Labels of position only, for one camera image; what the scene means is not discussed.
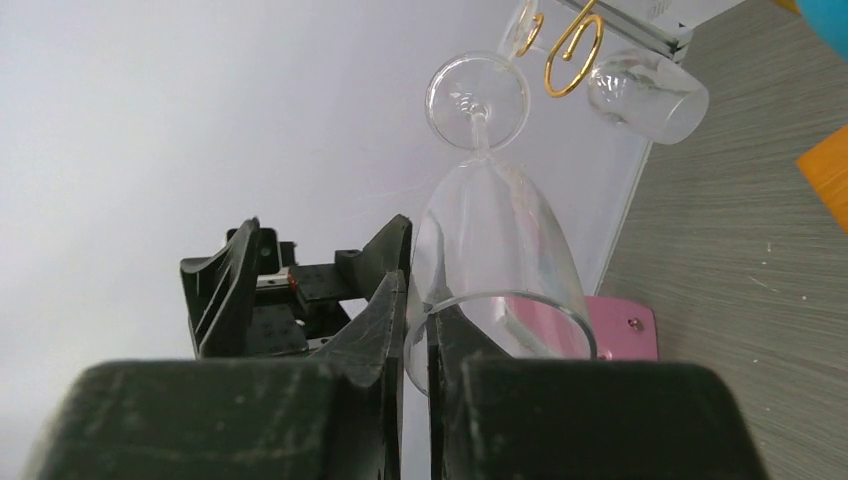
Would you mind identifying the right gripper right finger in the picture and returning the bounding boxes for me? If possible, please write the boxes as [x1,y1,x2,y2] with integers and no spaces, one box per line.
[427,307,768,479]

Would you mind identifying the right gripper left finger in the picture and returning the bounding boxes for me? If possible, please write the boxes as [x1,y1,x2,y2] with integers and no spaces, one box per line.
[22,271,406,479]

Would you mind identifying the pink holder box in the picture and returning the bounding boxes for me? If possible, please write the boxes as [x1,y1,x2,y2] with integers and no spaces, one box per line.
[497,296,659,361]

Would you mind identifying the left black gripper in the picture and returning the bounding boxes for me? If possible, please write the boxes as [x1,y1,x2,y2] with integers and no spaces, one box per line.
[179,214,413,359]

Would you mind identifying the clear flute wine glass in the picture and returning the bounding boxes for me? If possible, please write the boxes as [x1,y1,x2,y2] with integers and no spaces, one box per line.
[404,51,598,392]

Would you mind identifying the clear round wine glass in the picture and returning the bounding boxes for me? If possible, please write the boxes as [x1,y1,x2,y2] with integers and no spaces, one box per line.
[499,1,710,145]

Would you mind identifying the blue wine glass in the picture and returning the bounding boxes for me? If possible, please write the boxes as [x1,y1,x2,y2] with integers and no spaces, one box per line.
[796,0,848,60]

